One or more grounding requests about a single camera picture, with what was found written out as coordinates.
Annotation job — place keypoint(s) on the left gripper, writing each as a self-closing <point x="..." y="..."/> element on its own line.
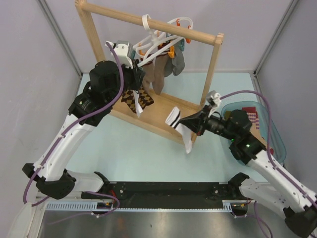
<point x="137" y="74"/>

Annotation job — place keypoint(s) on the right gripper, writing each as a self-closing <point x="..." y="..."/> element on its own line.
<point x="195" y="122"/>

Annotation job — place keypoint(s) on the white sock black stripes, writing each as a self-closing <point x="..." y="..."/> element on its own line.
<point x="173" y="120"/>

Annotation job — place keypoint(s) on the white plastic clip hanger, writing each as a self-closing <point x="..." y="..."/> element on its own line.
<point x="155" y="44"/>

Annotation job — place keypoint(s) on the wooden drying rack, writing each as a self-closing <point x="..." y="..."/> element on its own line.
<point x="153" y="118"/>

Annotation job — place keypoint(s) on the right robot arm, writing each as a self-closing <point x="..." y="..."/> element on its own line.
<point x="292" y="201"/>

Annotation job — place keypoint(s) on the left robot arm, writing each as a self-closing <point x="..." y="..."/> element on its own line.
<point x="108" y="81"/>

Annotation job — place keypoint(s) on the tan striped sock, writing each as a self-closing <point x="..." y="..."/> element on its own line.
<point x="159" y="69"/>
<point x="149" y="76"/>

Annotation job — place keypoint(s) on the brown argyle sock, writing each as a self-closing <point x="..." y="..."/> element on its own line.
<point x="144" y="99"/>

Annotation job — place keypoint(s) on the olive orange striped sock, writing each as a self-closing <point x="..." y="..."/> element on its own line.
<point x="227" y="115"/>

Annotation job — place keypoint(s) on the grey sock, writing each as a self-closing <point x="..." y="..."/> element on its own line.
<point x="178" y="62"/>
<point x="169" y="69"/>

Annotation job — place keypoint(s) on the dark red sock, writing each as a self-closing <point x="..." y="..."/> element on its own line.
<point x="250" y="110"/>

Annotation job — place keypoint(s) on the purple striped sock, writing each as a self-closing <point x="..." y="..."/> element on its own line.
<point x="254" y="119"/>

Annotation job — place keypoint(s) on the blue plastic basket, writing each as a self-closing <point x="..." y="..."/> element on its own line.
<point x="267" y="132"/>

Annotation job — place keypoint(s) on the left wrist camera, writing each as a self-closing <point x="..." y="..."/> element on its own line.
<point x="124" y="51"/>

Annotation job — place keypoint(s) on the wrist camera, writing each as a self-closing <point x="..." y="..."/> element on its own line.
<point x="213" y="98"/>
<point x="124" y="51"/>

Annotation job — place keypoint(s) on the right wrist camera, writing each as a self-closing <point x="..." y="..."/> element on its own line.
<point x="213" y="98"/>

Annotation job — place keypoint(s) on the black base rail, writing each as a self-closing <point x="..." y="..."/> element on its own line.
<point x="178" y="192"/>

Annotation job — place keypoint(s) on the white cable duct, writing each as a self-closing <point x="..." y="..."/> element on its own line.
<point x="105" y="206"/>

